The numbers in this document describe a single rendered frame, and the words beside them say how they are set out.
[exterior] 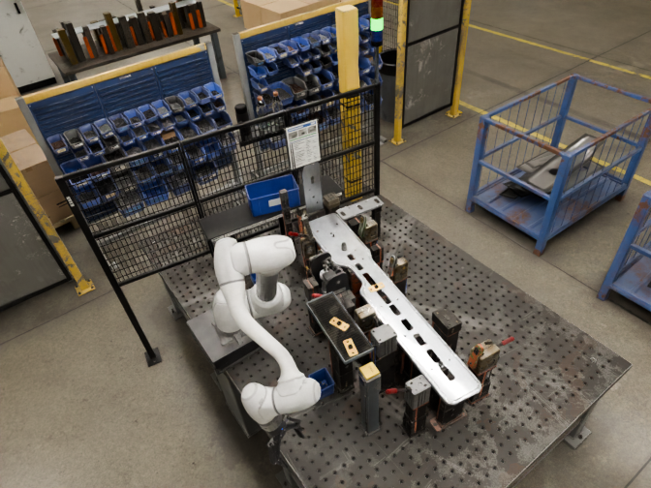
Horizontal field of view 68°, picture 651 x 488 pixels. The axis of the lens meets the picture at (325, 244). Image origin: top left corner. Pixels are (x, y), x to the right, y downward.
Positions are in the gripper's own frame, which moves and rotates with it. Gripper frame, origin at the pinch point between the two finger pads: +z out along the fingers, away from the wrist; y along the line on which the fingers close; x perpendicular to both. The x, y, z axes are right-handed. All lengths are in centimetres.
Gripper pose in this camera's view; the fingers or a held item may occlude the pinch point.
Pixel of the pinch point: (293, 449)
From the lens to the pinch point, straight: 217.2
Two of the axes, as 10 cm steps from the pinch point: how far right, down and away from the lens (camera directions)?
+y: -4.9, 6.4, -5.9
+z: 3.5, 7.6, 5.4
